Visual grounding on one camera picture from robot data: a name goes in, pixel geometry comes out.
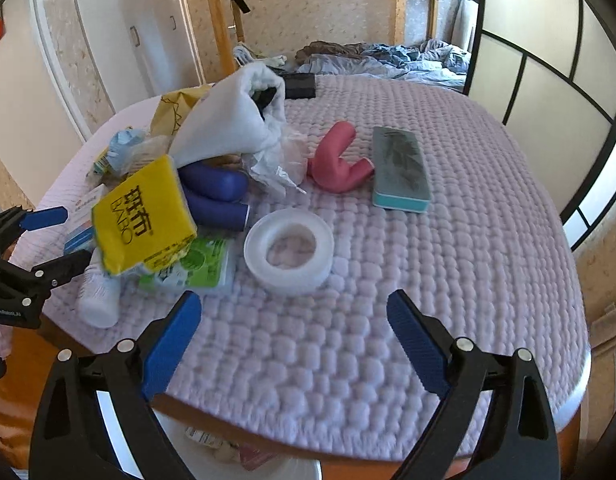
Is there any white blue medicine box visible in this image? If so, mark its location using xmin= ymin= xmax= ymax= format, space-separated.
xmin=64 ymin=184 xmax=108 ymax=255

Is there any white pill bottle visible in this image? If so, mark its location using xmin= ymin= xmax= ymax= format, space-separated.
xmin=76 ymin=248 xmax=121 ymax=328

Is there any yellow green packet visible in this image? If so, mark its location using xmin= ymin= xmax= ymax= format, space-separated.
xmin=86 ymin=148 xmax=110 ymax=179

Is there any yellow Babo tissue pack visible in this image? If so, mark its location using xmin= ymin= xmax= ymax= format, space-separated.
xmin=92 ymin=155 xmax=197 ymax=275

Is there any green Doublemint gum bottle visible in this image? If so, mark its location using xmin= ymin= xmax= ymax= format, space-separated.
xmin=137 ymin=234 xmax=237 ymax=295

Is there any white tape roll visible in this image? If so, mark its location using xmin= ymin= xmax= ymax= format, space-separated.
xmin=243 ymin=209 xmax=334 ymax=296

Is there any white trash bin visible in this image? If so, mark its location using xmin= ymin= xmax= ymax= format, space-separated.
xmin=96 ymin=391 xmax=323 ymax=480

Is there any clear snack packet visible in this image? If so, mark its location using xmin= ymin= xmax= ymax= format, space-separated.
xmin=128 ymin=136 xmax=171 ymax=168

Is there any lavender quilted bed cover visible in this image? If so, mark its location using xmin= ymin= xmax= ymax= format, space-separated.
xmin=9 ymin=74 xmax=592 ymax=463

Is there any dark blue foam roller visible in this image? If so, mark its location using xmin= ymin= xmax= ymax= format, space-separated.
xmin=178 ymin=162 xmax=250 ymax=232

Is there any yellow paper bag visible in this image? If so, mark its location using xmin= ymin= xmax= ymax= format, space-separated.
xmin=149 ymin=84 xmax=211 ymax=136

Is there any teal grey sponge block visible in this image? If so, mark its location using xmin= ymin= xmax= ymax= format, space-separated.
xmin=372 ymin=127 xmax=431 ymax=214

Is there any white wardrobe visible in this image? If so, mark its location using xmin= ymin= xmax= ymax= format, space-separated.
xmin=30 ymin=0 xmax=204 ymax=139

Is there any white cloth bag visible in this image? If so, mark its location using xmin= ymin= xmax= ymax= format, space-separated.
xmin=169 ymin=62 xmax=286 ymax=168

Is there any pink U-shaped foam piece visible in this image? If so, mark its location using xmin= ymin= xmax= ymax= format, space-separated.
xmin=308 ymin=122 xmax=374 ymax=194

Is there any clear crumpled plastic wrapper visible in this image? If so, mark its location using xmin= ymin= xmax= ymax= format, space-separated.
xmin=242 ymin=125 xmax=309 ymax=200

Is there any black flat box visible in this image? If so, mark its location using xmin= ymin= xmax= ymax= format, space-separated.
xmin=281 ymin=74 xmax=317 ymax=100

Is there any blue rumpled bedding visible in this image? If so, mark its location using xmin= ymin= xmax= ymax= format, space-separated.
xmin=233 ymin=39 xmax=471 ymax=92

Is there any black framed sliding screen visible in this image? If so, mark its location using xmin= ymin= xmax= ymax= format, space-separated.
xmin=466 ymin=0 xmax=616 ymax=249

